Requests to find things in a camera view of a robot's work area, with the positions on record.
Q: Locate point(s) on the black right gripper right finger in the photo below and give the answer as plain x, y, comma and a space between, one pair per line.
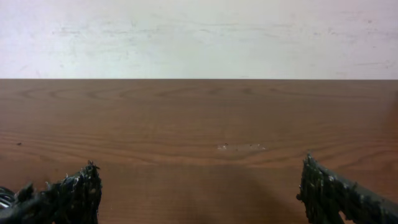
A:
331, 198

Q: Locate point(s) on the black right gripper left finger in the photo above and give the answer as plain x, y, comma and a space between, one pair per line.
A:
74, 200

